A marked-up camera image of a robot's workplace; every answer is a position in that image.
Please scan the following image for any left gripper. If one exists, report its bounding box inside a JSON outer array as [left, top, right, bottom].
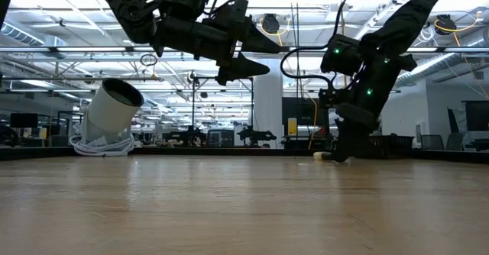
[[160, 18, 282, 86]]

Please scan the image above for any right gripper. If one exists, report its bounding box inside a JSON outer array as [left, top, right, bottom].
[[334, 71, 398, 163]]

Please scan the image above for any black background cabinet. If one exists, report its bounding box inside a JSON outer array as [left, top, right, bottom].
[[281, 97, 331, 150]]

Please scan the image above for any white building pillar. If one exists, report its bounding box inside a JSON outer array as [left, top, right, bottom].
[[253, 59, 284, 149]]

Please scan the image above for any grey office chair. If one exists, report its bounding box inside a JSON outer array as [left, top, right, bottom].
[[419, 134, 446, 151], [445, 131, 466, 152]]

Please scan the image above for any dark grey equipment box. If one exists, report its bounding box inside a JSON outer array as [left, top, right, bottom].
[[207, 129, 235, 148]]

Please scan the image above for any large black screen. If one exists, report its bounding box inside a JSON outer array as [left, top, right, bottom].
[[461, 100, 489, 132]]

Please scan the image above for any desktop computer monitor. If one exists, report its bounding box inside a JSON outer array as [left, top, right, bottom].
[[10, 113, 40, 129]]

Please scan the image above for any orange hanging cable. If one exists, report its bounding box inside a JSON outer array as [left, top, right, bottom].
[[307, 97, 319, 151]]

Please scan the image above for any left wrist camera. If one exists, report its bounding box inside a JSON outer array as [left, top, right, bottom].
[[213, 0, 250, 29]]

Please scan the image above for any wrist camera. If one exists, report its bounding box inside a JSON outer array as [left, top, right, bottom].
[[213, 0, 250, 29], [319, 88, 341, 109]]

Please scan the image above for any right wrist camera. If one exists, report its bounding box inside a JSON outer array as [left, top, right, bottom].
[[319, 88, 341, 109]]

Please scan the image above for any black background gantry frame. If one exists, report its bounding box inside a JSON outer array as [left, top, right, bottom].
[[190, 75, 255, 149]]

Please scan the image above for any black hanging cable ring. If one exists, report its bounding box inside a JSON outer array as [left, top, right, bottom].
[[139, 53, 159, 68]]

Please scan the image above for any white coiled cable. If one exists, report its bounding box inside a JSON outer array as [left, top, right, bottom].
[[68, 132, 135, 157]]

